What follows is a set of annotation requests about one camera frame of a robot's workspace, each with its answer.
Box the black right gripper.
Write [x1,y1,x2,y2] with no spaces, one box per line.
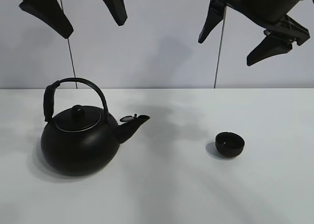
[198,0,309,66]

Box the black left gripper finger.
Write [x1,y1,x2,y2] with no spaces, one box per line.
[103,0,128,26]

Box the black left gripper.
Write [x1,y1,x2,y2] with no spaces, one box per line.
[19,0,74,39]

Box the small black teacup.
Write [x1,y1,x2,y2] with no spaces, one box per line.
[215,132,245,158]

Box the black cast iron teapot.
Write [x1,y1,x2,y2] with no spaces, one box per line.
[41,77,150,176]

